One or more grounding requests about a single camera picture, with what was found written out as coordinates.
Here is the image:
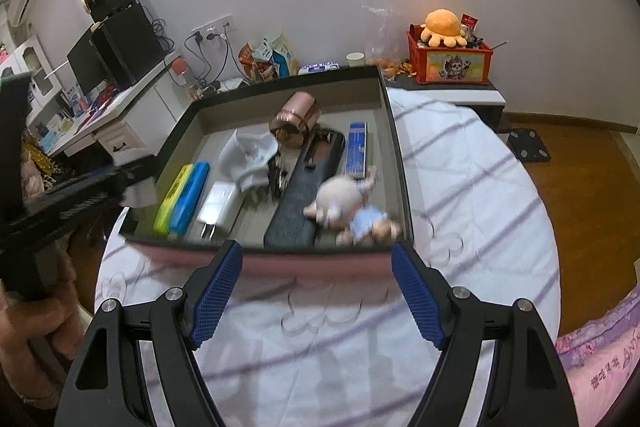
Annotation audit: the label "white glass cabinet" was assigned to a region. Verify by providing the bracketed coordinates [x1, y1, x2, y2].
[0, 34, 56, 122]

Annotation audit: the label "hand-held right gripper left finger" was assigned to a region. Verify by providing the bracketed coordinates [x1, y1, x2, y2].
[54, 239, 244, 427]

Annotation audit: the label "red printed crate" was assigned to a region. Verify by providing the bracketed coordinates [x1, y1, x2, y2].
[406, 24, 496, 85]

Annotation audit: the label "clear plastic bag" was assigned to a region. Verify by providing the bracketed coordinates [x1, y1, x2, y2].
[362, 4, 401, 68]

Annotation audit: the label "rose gold cup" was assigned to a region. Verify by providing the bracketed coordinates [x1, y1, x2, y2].
[270, 91, 321, 152]

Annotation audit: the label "white round plug adapter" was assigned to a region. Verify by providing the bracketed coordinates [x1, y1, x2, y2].
[216, 129, 281, 192]

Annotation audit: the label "pig doll figure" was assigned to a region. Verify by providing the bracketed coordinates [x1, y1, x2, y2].
[302, 166, 403, 248]

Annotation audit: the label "blue patterned box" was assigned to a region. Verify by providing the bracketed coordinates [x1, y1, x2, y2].
[341, 122, 369, 180]

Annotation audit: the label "white desk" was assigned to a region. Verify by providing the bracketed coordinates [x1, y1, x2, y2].
[27, 49, 183, 158]

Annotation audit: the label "black power cable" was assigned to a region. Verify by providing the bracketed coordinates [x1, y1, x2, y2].
[184, 32, 208, 88]
[207, 29, 242, 82]

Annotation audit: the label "black hair clip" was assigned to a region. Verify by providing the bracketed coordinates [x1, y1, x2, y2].
[266, 157, 290, 200]

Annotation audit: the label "pink box with black rim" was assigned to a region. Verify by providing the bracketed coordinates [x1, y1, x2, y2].
[118, 64, 416, 279]

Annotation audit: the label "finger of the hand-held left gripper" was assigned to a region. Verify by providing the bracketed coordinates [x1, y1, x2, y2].
[20, 179, 127, 244]
[45, 157, 157, 208]

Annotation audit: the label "person's left hand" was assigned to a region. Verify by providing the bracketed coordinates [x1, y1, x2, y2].
[0, 239, 83, 413]

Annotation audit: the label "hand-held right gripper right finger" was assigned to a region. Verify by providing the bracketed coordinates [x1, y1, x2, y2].
[391, 243, 581, 427]

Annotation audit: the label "orange snack bag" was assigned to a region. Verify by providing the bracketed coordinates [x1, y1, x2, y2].
[237, 42, 276, 82]

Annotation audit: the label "clear bottle with red cap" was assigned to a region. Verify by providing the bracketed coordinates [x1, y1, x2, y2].
[170, 57, 197, 102]

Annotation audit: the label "blue plastic case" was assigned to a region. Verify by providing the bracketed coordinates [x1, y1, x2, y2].
[167, 161, 211, 235]

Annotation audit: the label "orange peels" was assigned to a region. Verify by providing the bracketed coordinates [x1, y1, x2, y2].
[380, 59, 418, 80]

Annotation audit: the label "black remote control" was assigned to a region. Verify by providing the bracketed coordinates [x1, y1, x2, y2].
[263, 127, 347, 250]

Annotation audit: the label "yellow highlighter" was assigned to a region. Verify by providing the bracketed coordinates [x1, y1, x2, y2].
[152, 163, 195, 237]

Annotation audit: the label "orange octopus plush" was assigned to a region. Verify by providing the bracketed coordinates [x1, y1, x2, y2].
[419, 8, 468, 48]

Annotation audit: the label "blue white snack bag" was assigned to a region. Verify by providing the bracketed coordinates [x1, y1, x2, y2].
[260, 32, 296, 78]

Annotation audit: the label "white wall outlet strip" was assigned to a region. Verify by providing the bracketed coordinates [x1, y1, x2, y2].
[191, 12, 236, 35]

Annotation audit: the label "pink blanket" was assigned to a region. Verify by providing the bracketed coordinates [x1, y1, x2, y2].
[552, 282, 640, 427]

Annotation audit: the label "black floor scale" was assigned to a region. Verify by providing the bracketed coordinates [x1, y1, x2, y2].
[506, 127, 551, 164]

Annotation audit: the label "black monitor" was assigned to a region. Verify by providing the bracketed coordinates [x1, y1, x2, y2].
[66, 27, 108, 95]

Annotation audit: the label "black side table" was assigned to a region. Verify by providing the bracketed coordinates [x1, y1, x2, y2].
[385, 74, 507, 130]

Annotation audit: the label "black computer tower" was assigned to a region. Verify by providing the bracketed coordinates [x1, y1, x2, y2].
[90, 2, 166, 90]

